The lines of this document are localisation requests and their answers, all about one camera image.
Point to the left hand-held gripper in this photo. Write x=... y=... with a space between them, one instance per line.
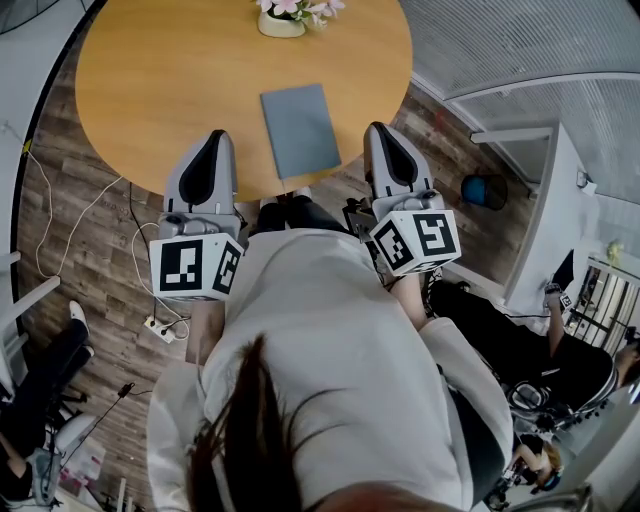
x=185 y=265

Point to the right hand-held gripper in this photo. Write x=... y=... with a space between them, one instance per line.
x=420 y=240

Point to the grey notebook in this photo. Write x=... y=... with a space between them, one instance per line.
x=300 y=130

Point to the person's left forearm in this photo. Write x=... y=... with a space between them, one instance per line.
x=205 y=330

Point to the person's right forearm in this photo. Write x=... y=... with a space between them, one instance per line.
x=407 y=300

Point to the person's left shoe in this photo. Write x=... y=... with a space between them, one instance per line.
x=269 y=201

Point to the person's shoe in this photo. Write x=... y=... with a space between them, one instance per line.
x=302 y=193
x=269 y=201

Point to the person's left leg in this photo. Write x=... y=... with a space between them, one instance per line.
x=272 y=217

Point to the person's leg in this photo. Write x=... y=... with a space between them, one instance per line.
x=315 y=215
x=272 y=217

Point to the person's right leg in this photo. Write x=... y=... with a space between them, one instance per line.
x=315 y=215

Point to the person's right shoe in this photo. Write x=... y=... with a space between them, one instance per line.
x=302 y=193

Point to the white power strip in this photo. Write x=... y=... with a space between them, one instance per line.
x=160 y=328

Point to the yellow tag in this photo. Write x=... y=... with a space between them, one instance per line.
x=27 y=146

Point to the pink flowers in white pot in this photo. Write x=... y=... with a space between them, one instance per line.
x=280 y=25

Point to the person's white sweatshirt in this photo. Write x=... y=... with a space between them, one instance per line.
x=340 y=350

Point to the small white box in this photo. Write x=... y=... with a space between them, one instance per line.
x=586 y=184

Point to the black cloth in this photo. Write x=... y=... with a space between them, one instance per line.
x=565 y=270

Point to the white metal bar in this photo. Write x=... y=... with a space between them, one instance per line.
x=30 y=300

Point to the small green plant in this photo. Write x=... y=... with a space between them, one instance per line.
x=615 y=251

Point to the black standing fan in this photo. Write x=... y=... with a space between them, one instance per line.
x=35 y=10

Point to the black metal rack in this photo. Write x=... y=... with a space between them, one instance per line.
x=605 y=305

